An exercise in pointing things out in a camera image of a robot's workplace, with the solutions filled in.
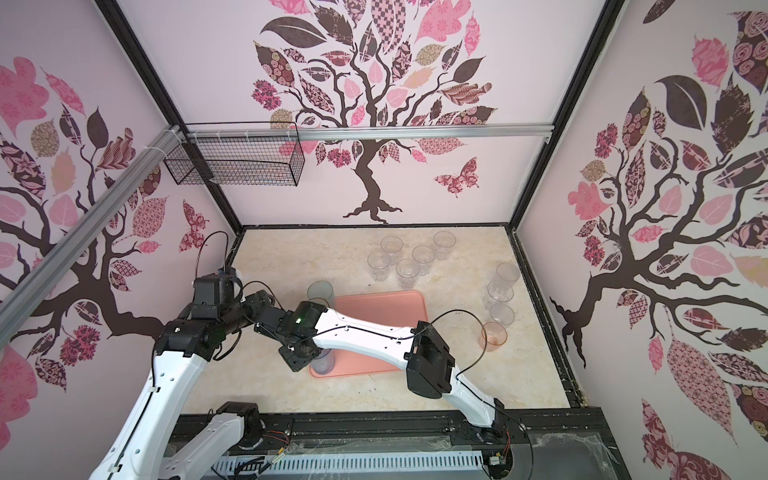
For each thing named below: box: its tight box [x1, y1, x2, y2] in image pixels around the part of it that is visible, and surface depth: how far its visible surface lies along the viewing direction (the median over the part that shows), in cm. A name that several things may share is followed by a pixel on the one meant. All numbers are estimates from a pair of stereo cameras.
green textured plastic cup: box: [307, 280, 333, 308], surface depth 91 cm
